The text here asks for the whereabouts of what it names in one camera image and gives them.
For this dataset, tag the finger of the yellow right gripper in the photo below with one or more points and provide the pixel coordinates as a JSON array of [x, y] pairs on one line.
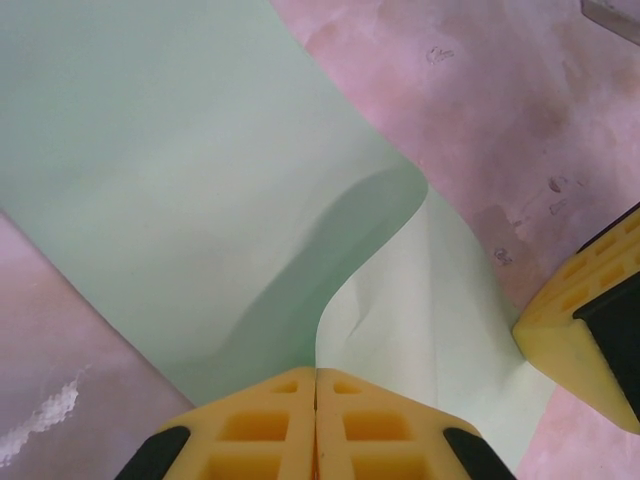
[[550, 340]]

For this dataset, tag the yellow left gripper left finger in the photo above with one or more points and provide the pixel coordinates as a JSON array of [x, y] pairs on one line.
[[305, 425]]

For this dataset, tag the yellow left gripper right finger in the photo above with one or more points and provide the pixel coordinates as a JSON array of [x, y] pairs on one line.
[[325, 425]]

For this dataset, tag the light green paper sheet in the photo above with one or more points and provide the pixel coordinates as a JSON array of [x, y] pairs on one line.
[[175, 150]]

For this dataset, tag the wide aluminium side rail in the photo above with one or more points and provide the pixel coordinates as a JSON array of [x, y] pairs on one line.
[[615, 12]]

